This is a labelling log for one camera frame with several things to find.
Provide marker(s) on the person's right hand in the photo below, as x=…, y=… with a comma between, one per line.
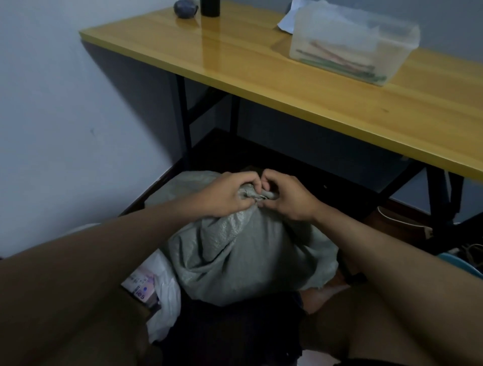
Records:
x=294, y=198

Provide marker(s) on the clear plastic box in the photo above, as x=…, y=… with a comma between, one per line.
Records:
x=400, y=60

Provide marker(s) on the person's right leg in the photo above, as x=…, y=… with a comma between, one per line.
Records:
x=358, y=328

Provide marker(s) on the white bag with red print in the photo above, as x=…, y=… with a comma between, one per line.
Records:
x=166, y=294

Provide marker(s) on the grey woven sack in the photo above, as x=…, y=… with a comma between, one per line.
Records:
x=241, y=256

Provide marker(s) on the black shorts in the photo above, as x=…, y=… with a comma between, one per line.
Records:
x=234, y=328

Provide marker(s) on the white tissue sheet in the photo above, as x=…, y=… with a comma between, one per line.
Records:
x=286, y=20

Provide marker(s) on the black metal desk leg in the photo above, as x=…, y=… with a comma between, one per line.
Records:
x=185, y=124
x=441, y=211

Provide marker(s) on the person's right forearm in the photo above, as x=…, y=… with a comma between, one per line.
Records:
x=403, y=282

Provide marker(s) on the small dark round case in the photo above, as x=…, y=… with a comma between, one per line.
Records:
x=185, y=8

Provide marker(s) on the person's left hand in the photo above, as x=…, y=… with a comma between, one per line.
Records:
x=226, y=196

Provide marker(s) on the black cylindrical bottle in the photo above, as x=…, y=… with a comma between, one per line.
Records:
x=210, y=7

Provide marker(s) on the yellow wooden desk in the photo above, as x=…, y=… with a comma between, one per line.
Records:
x=245, y=60

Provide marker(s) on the person's left forearm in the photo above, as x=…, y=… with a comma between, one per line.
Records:
x=83, y=279

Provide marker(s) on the blue plastic bucket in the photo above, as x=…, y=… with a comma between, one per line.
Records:
x=462, y=264

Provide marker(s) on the cardboard boxes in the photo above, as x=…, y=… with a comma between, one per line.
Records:
x=141, y=286

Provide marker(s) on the person's leg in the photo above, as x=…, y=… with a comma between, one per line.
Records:
x=358, y=328
x=102, y=332

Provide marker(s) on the person's left leg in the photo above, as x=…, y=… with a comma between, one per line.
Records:
x=102, y=332

